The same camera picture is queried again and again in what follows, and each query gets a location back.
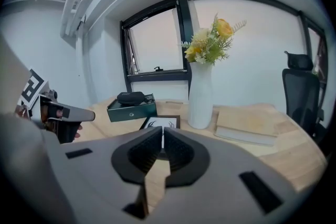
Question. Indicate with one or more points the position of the black-framed window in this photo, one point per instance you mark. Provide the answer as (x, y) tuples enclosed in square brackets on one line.
[(185, 34)]

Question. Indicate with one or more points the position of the yellow flower bouquet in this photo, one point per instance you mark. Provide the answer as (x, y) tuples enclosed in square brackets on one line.
[(210, 44)]

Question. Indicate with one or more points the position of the framed deer picture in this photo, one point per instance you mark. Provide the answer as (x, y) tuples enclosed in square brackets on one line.
[(157, 122)]

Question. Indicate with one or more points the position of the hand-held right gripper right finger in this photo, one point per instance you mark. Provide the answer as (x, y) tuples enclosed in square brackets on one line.
[(223, 186)]

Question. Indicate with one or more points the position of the black mesh chair with headrest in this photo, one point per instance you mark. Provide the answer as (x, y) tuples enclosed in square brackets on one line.
[(299, 91)]

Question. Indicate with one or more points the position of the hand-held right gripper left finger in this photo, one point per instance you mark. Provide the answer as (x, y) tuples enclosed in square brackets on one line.
[(99, 178)]

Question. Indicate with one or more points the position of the beige book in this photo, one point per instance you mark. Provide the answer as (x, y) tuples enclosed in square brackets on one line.
[(246, 123)]

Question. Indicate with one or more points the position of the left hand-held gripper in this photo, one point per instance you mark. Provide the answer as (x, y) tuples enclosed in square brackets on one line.
[(31, 86)]

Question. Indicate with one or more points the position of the person's left hand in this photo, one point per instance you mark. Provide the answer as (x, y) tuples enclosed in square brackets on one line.
[(78, 133)]

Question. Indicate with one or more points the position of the dark green box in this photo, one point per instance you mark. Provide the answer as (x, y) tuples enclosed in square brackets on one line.
[(131, 112)]

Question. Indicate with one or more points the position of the white ribbed vase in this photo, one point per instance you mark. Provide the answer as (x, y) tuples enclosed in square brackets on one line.
[(200, 97)]

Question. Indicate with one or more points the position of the black zip pouch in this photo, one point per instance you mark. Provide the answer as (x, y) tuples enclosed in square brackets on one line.
[(131, 97)]

